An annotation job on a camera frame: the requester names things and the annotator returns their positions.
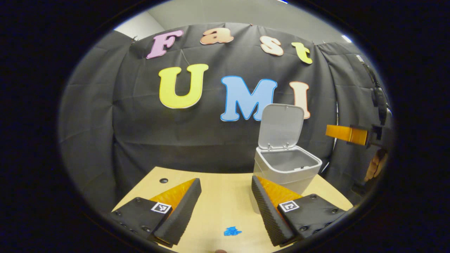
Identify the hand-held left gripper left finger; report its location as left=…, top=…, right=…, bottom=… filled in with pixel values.
left=110, top=178, right=202, bottom=248

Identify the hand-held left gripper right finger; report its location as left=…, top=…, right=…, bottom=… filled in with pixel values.
left=251, top=176, right=347, bottom=247

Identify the white desktop garbage bin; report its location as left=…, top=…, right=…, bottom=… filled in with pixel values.
left=252, top=103, right=323, bottom=214

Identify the wooden desktop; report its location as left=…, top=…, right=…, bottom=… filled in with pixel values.
left=112, top=167, right=354, bottom=253

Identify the black backdrop cloth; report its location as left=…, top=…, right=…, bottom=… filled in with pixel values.
left=58, top=23, right=391, bottom=211

